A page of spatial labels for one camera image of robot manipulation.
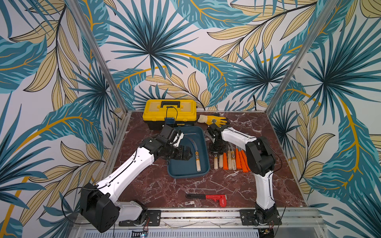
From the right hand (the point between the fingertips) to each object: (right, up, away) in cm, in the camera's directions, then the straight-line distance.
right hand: (214, 153), depth 97 cm
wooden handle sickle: (0, -2, -4) cm, 4 cm away
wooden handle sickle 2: (+9, -2, -4) cm, 10 cm away
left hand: (-19, +2, -22) cm, 29 cm away
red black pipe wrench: (+1, -20, -19) cm, 27 cm away
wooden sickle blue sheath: (-11, -2, -5) cm, 12 cm away
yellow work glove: (-1, +23, +17) cm, 28 cm away
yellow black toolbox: (-38, +28, -2) cm, 47 cm away
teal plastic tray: (-17, -7, -9) cm, 21 cm away
